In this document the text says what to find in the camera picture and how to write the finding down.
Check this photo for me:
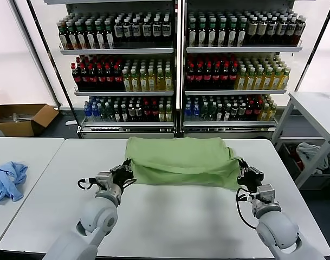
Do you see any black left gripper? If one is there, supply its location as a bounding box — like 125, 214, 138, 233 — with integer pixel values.
112, 159, 136, 191

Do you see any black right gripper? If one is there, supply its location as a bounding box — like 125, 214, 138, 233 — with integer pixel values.
237, 159, 264, 187

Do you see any light green polo shirt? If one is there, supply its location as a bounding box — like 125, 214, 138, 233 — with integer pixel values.
124, 136, 243, 193

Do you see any red garment in crate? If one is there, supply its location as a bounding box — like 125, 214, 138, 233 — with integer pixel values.
286, 145, 303, 171

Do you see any grey white cloth pile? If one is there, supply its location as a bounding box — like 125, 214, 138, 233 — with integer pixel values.
295, 142, 329, 175

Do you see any dark plastic storage crate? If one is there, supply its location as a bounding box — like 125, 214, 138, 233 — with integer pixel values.
280, 142, 330, 191

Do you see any white side table with legs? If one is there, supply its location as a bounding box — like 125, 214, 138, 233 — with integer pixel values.
270, 90, 330, 190

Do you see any open cardboard box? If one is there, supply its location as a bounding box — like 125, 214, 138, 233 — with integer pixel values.
0, 88, 60, 137

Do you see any clear plastic packaging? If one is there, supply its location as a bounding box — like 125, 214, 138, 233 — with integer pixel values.
12, 112, 35, 121

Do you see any white metal beverage shelf rack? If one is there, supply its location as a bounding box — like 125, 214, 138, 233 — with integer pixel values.
44, 0, 182, 139
180, 0, 303, 139

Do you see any crumpled light blue garment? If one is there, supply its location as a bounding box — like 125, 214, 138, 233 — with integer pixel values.
0, 160, 29, 204

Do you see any green cap dark tea bottle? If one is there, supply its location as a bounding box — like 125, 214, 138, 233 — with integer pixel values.
58, 22, 69, 50
67, 21, 78, 50
188, 18, 198, 48
207, 18, 217, 48
217, 18, 228, 48
227, 18, 237, 48
104, 20, 115, 49
75, 21, 87, 50
236, 17, 248, 48
85, 20, 96, 50
197, 18, 208, 48
95, 20, 106, 50

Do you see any white cap beige label bottle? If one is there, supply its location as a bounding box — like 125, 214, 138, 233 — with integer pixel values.
247, 16, 258, 46
256, 16, 268, 46

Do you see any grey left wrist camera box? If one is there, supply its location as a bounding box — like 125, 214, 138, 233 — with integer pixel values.
95, 171, 113, 188

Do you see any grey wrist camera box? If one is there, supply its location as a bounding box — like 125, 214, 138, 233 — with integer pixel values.
95, 171, 113, 188
257, 183, 276, 203

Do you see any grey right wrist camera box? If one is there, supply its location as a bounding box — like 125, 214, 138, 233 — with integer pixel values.
257, 183, 276, 203

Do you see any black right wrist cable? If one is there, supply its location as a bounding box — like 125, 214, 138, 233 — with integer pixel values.
236, 188, 259, 230

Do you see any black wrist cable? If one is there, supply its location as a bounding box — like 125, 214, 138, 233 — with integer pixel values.
77, 177, 98, 191
236, 188, 259, 230

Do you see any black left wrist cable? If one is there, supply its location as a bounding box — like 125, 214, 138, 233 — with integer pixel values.
77, 177, 98, 191

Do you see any black window frame post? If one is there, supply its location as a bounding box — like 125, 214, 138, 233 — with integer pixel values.
12, 0, 60, 108
26, 0, 79, 127
294, 2, 330, 92

